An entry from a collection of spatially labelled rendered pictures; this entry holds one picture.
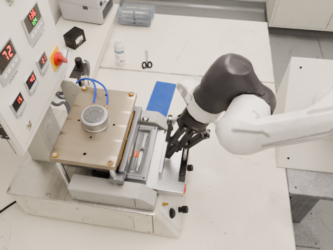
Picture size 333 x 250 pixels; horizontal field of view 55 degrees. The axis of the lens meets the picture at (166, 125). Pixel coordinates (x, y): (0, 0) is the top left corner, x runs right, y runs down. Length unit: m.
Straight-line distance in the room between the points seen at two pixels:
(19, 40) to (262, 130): 0.56
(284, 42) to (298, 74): 1.92
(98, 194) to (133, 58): 0.91
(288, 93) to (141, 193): 0.68
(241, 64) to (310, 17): 2.53
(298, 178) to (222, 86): 0.72
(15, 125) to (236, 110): 0.50
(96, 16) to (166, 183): 1.11
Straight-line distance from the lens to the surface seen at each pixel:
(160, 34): 1.84
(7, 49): 0.76
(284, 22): 3.18
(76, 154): 0.89
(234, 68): 0.68
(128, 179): 0.97
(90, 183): 0.96
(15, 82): 0.80
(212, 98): 0.72
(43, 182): 1.09
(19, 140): 0.84
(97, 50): 1.69
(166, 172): 0.99
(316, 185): 1.35
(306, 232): 2.09
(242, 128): 0.64
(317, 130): 0.63
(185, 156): 0.98
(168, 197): 1.06
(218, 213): 1.19
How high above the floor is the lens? 1.83
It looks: 52 degrees down
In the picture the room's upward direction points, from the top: 1 degrees clockwise
